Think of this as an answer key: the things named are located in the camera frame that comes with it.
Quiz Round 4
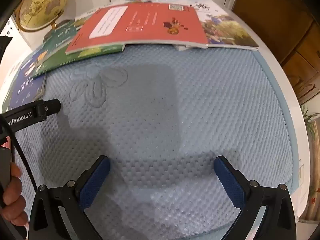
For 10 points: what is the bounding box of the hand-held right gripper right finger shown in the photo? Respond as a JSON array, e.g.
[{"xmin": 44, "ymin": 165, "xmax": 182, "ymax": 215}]
[{"xmin": 214, "ymin": 155, "xmax": 295, "ymax": 240}]

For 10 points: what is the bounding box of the dark blue book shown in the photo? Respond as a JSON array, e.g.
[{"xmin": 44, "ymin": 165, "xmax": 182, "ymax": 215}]
[{"xmin": 1, "ymin": 76, "xmax": 47, "ymax": 113}]

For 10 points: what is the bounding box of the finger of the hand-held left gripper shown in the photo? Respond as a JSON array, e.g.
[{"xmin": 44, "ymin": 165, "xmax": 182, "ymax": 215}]
[{"xmin": 43, "ymin": 99, "xmax": 61, "ymax": 117}]

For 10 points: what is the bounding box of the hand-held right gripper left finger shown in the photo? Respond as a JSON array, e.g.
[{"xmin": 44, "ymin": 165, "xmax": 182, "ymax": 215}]
[{"xmin": 28, "ymin": 155, "xmax": 111, "ymax": 240}]

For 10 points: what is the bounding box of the white rabbit picture book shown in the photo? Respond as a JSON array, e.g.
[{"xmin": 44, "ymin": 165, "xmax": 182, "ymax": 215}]
[{"xmin": 175, "ymin": 0, "xmax": 260, "ymax": 52}]

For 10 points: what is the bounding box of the light blue textured mat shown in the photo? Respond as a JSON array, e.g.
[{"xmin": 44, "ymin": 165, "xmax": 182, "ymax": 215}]
[{"xmin": 2, "ymin": 40, "xmax": 300, "ymax": 240}]

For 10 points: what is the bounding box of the yellow desk globe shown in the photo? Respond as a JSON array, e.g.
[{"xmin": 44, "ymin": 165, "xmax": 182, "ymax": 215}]
[{"xmin": 17, "ymin": 0, "xmax": 73, "ymax": 33}]

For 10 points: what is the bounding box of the green potted plant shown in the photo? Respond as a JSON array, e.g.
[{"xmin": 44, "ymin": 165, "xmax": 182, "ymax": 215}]
[{"xmin": 299, "ymin": 104, "xmax": 317, "ymax": 135}]

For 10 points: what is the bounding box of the brown wooden cabinet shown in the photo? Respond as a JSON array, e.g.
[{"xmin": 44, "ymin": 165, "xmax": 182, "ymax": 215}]
[{"xmin": 231, "ymin": 0, "xmax": 320, "ymax": 105}]

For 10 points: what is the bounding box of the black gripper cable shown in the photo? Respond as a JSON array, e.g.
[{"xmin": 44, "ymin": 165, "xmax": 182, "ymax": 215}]
[{"xmin": 0, "ymin": 114, "xmax": 38, "ymax": 190}]

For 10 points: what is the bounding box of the coral red poetry book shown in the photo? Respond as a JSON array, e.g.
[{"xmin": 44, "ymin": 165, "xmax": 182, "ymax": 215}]
[{"xmin": 65, "ymin": 4, "xmax": 209, "ymax": 55}]

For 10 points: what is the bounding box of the bright green leafy book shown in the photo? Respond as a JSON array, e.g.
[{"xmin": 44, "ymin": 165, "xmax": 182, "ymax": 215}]
[{"xmin": 32, "ymin": 44, "xmax": 125, "ymax": 77}]

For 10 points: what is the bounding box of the person's left hand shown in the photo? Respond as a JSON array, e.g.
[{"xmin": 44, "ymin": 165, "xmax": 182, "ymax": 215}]
[{"xmin": 0, "ymin": 162, "xmax": 28, "ymax": 228}]

